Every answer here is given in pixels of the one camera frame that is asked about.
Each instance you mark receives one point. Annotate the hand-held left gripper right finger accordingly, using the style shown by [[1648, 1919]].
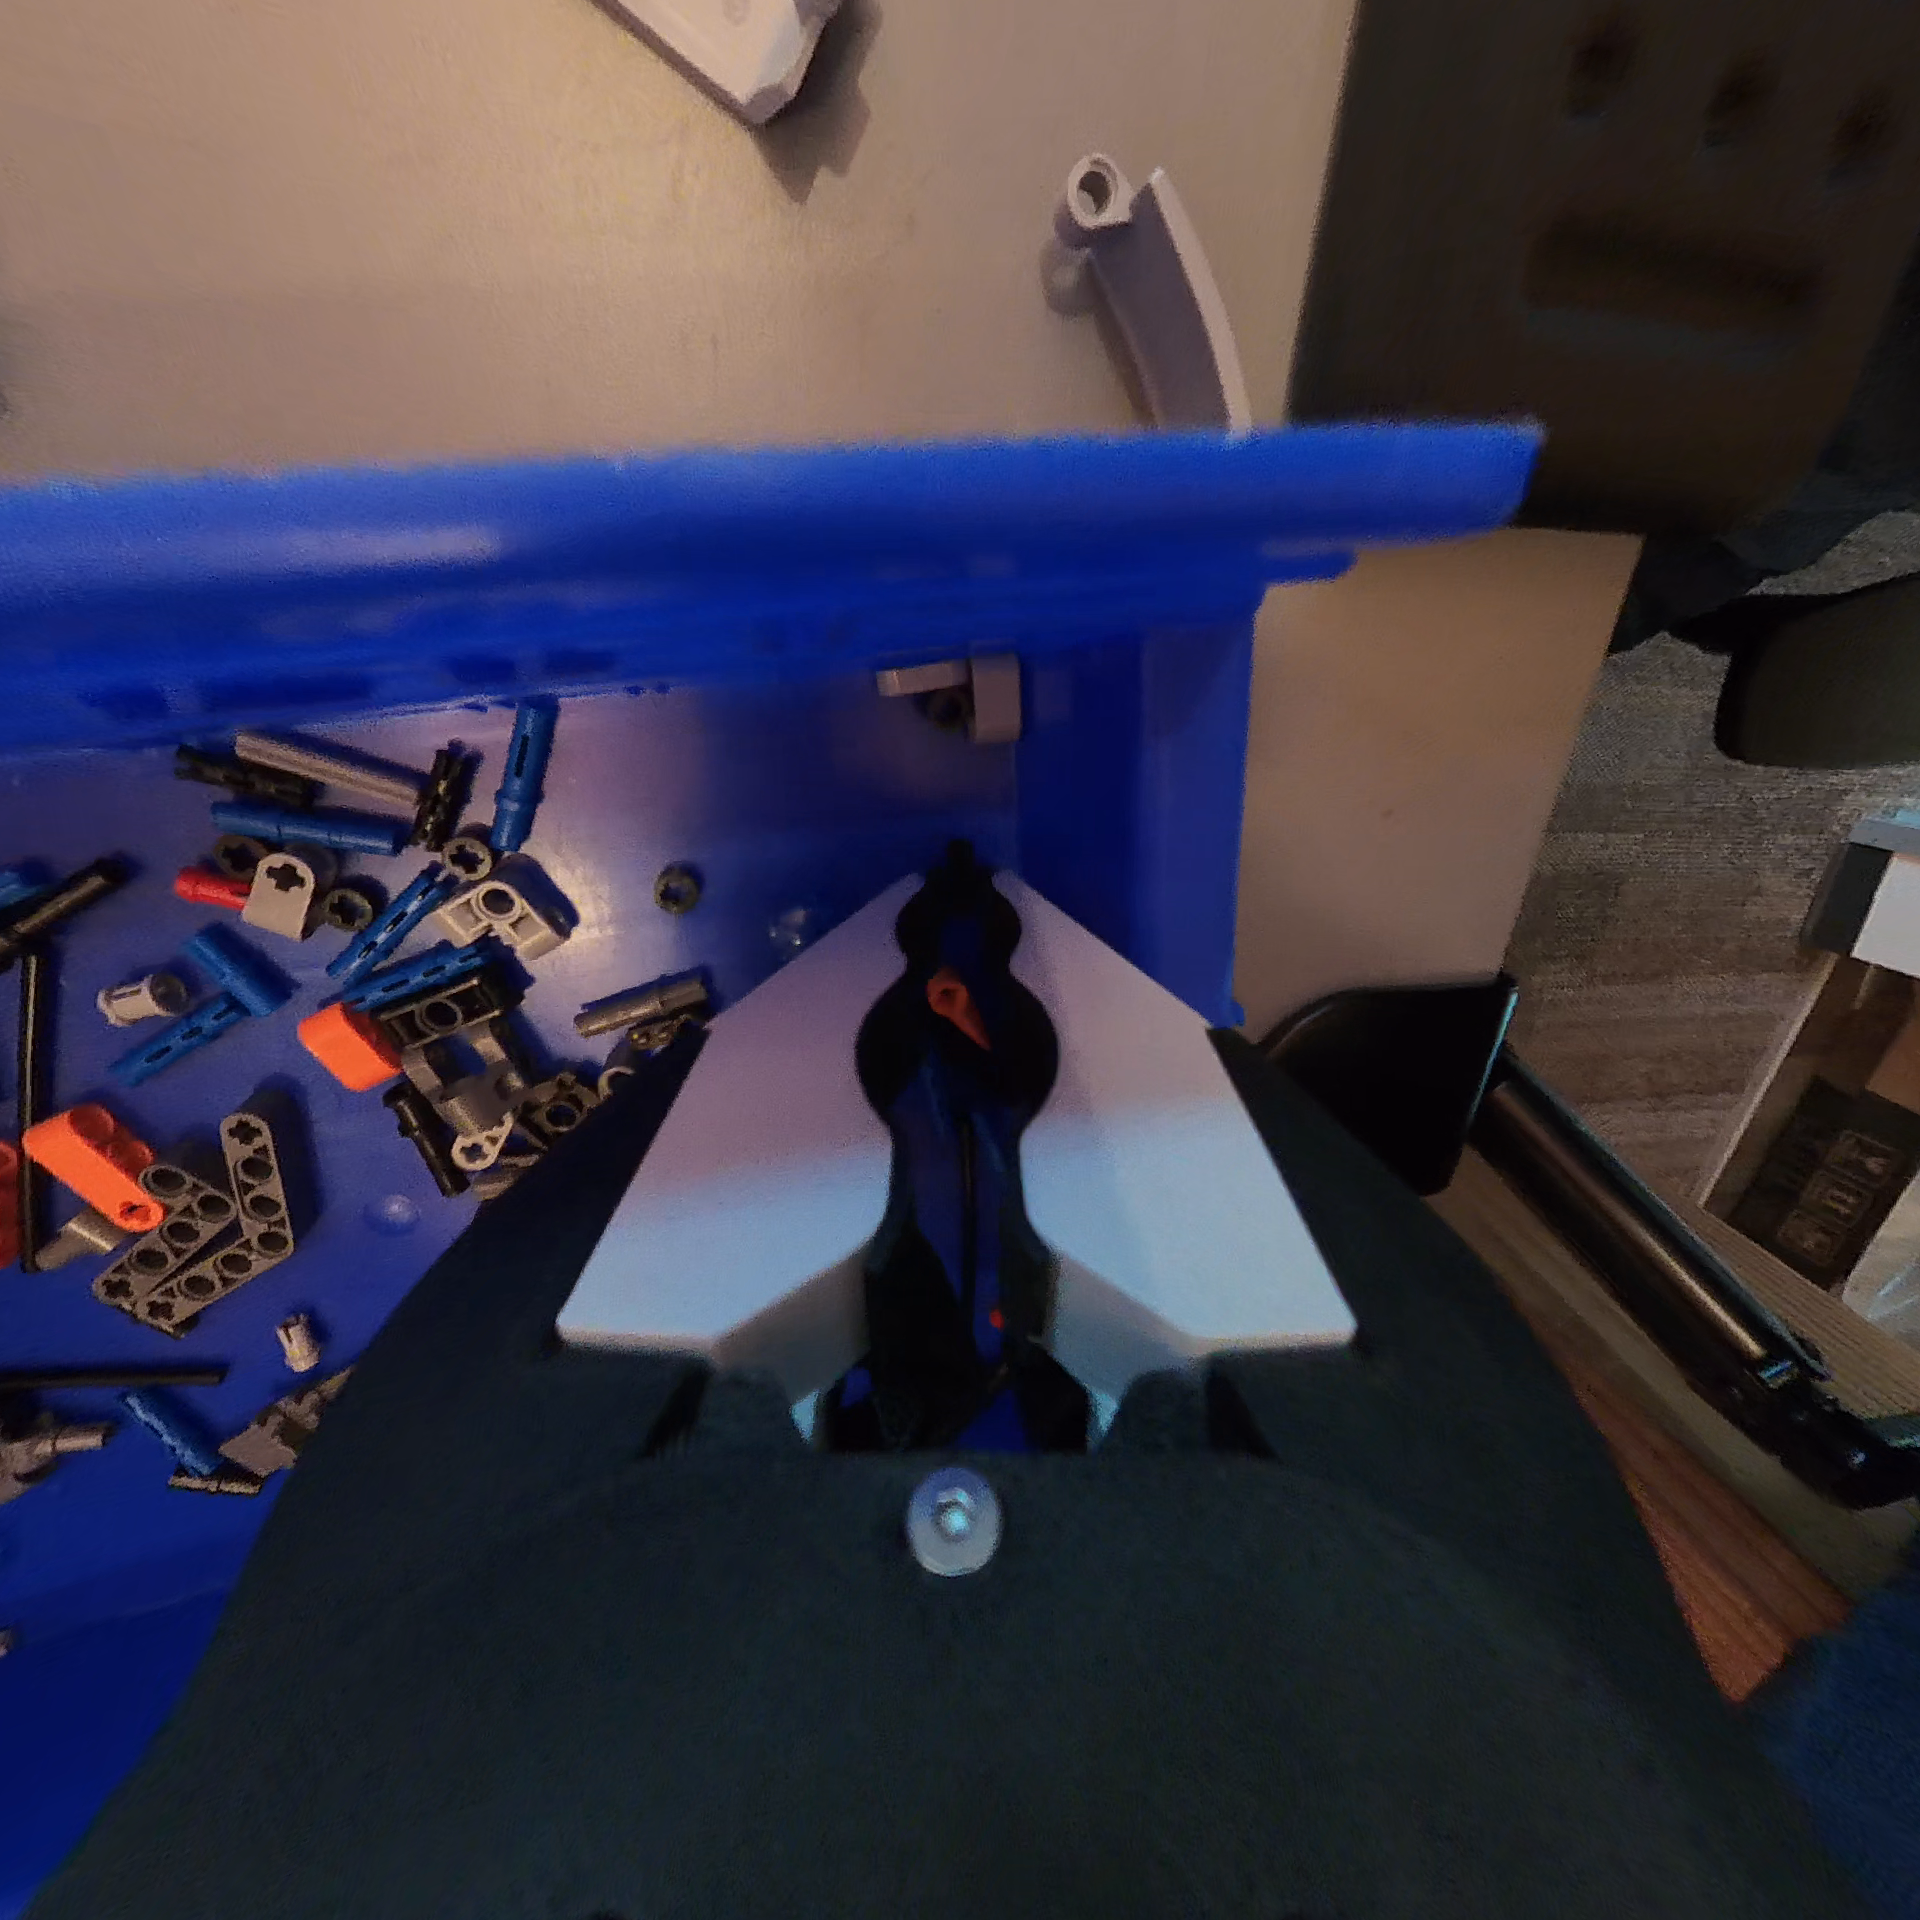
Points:
[[1185, 1199]]

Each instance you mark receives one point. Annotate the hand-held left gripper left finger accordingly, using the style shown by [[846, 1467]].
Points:
[[721, 1199]]

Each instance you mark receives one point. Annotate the blue plastic parts bin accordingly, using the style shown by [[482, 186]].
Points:
[[753, 522]]

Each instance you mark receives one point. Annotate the grey track link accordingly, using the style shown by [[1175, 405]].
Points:
[[276, 1436]]

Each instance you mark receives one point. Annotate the dark grey axle pin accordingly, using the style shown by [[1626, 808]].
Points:
[[641, 1003]]

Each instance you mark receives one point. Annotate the black thin axle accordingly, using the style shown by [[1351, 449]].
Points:
[[29, 1110], [970, 1199]]

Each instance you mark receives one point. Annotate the black rounded pad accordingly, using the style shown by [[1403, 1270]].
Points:
[[1387, 1072]]

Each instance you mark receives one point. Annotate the light grey small liftarm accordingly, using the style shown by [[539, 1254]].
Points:
[[482, 1152]]

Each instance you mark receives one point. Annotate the orange connector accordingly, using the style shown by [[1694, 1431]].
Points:
[[957, 1016]]

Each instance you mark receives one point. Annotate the black long pin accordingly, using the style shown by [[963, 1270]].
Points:
[[420, 1139], [249, 774]]

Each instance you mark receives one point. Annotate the black round bushing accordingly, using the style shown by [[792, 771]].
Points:
[[678, 885], [351, 908]]

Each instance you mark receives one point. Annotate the clear round stud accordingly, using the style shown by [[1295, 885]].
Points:
[[394, 1209]]

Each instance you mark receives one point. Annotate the blue studded beam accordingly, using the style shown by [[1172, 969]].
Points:
[[420, 975]]

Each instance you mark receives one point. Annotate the small light grey pin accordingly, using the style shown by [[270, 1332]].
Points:
[[301, 1336]]

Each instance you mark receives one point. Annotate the blue long pin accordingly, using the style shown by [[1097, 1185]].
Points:
[[522, 771]]

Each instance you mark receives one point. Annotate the light grey cross-hole liftarm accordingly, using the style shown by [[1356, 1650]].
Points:
[[284, 893]]

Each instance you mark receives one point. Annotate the blue smooth pin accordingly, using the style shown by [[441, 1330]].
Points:
[[309, 829]]

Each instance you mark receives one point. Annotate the red short axle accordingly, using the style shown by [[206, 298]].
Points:
[[210, 890]]

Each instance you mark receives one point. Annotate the light grey bushing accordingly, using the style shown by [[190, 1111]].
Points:
[[142, 1000]]

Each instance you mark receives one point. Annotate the black long axle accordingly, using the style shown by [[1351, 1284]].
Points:
[[59, 908], [110, 1377]]

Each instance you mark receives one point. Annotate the dark grey axle connector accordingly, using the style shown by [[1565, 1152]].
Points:
[[83, 1237]]

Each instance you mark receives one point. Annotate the dark grey pin connector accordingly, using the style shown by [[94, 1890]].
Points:
[[43, 1448]]

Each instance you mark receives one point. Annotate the white shelf unit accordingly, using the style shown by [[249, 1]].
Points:
[[1857, 899]]

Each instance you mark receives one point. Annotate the dark rounded cushion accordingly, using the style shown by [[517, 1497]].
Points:
[[1815, 677]]

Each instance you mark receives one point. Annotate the person's dark knit sweater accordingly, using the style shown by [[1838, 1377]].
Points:
[[1847, 1726]]

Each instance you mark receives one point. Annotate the black frame connector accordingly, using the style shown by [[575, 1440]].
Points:
[[441, 1017]]

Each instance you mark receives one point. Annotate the black office chair frame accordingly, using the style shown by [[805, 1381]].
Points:
[[1652, 1275]]

